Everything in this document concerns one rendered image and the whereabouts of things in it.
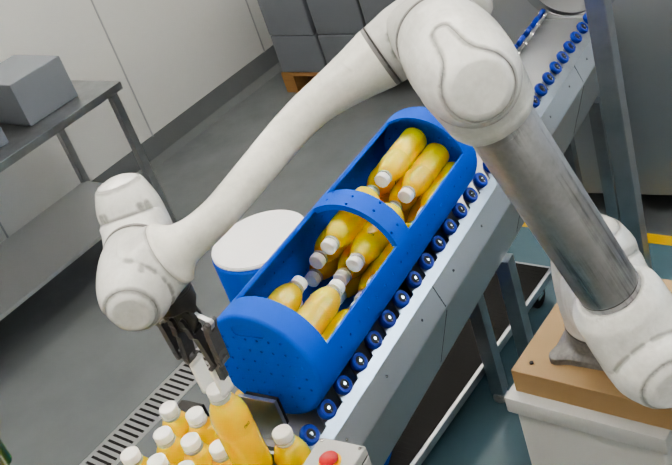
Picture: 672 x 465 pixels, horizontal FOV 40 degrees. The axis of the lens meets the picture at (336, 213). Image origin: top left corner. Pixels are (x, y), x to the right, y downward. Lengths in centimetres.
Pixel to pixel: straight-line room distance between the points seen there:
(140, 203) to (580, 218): 66
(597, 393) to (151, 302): 86
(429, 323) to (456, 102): 122
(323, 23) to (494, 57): 457
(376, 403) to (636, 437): 64
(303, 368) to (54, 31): 386
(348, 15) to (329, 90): 418
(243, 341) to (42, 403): 239
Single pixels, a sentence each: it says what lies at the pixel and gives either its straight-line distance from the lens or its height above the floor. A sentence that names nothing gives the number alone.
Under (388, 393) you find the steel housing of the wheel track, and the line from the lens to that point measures 218.
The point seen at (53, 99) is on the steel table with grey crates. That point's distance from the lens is 460.
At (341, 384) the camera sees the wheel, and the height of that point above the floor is 97.
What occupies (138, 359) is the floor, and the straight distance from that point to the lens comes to 420.
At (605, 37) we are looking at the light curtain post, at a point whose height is 114.
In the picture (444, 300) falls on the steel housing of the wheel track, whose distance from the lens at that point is 238.
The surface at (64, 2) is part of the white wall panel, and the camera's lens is 556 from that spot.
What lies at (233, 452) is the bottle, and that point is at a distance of 174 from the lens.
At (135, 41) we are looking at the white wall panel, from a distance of 584.
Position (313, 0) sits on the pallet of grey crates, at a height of 63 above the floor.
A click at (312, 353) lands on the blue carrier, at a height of 114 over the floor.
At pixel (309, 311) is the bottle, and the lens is 199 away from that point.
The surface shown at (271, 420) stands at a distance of 201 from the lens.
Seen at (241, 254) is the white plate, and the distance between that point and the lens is 250.
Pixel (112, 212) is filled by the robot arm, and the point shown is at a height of 169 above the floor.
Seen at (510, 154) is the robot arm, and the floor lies 166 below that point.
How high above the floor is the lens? 229
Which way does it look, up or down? 30 degrees down
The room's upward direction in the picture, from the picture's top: 20 degrees counter-clockwise
